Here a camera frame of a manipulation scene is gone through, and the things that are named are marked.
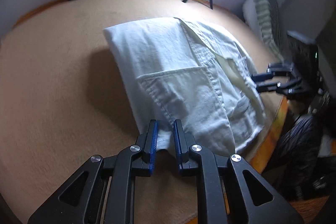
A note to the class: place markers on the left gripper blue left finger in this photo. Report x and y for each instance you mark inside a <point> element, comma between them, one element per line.
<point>153,145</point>

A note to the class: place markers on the green striped white pillow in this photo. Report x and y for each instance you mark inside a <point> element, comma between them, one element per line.
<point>263,18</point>

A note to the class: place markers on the white shirt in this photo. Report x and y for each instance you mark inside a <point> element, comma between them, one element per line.
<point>173,69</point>

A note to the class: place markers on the striped trouser leg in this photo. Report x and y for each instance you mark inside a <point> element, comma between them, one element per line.
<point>302,142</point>

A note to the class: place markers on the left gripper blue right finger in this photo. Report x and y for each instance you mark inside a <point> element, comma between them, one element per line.
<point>177,143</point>

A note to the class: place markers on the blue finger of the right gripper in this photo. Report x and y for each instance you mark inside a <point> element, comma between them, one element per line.
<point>278,87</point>
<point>273,70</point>

